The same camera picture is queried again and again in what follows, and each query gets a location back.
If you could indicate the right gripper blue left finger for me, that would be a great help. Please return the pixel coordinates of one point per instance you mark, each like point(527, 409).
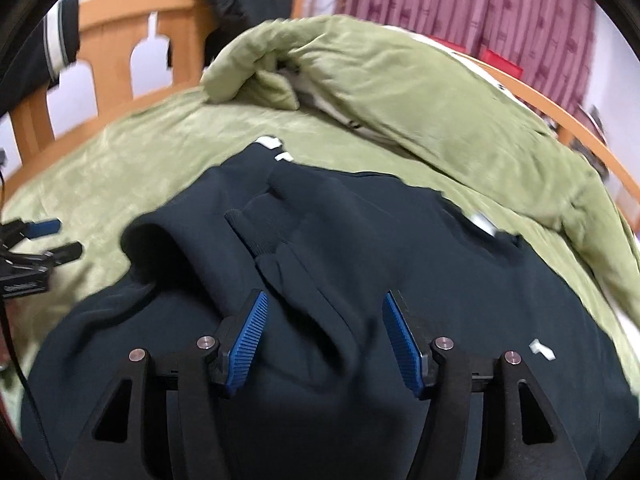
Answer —
point(157, 418)

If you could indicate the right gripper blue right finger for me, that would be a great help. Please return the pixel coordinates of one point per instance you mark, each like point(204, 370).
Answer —
point(521, 436)

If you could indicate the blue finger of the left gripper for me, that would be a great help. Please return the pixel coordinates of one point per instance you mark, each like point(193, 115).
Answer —
point(56, 256)
point(17, 230)

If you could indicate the black long-sleeve sweatshirt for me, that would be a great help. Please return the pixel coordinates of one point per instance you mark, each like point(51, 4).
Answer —
point(324, 398)

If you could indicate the green fleece bed sheet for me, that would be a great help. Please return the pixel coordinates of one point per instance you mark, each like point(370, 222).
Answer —
point(139, 162)

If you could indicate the black jacket on headboard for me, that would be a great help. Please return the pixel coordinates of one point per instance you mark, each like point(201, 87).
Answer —
point(233, 17)

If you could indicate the green quilt with floral lining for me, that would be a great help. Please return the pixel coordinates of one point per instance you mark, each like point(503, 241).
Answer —
point(438, 109)

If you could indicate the maroon patterned curtain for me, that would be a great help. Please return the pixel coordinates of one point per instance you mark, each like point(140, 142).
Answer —
point(552, 41)

